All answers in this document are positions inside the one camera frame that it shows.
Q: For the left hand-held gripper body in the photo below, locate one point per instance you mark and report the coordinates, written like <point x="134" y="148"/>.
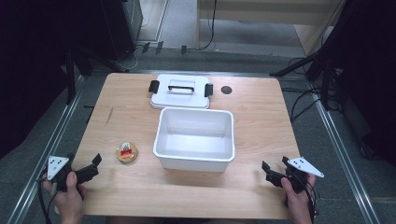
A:
<point x="57" y="165"/>

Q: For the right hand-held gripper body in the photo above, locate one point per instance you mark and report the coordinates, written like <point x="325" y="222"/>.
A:
<point x="300" y="166"/>

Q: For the round yellow snack cup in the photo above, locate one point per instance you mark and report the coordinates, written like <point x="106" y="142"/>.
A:
<point x="126" y="152"/>

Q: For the white plastic storage box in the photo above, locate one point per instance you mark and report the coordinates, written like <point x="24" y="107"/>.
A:
<point x="194" y="146"/>

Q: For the person's right hand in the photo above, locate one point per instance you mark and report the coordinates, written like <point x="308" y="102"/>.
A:
<point x="297" y="205"/>

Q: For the person's left hand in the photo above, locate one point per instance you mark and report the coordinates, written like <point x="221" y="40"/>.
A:
<point x="70" y="202"/>

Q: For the black tripod stand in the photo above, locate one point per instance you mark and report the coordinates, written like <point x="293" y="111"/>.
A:
<point x="323" y="68"/>
<point x="73" y="71"/>

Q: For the black round table grommet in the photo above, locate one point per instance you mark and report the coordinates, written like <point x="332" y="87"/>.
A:
<point x="226" y="90"/>

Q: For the dark curtain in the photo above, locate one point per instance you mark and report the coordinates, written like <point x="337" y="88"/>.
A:
<point x="370" y="77"/>
<point x="28" y="62"/>

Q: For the small black floor block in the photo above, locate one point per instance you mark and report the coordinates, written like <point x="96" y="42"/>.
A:
<point x="184" y="49"/>
<point x="159" y="47"/>
<point x="145" y="47"/>

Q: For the black cabinet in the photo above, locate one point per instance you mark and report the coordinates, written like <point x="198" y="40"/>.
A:
<point x="121" y="28"/>

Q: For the light wooden furniture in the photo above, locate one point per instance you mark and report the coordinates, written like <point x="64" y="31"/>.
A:
<point x="264" y="12"/>

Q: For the metal floor rail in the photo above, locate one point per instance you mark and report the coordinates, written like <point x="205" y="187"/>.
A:
<point x="339" y="146"/>
<point x="46" y="149"/>

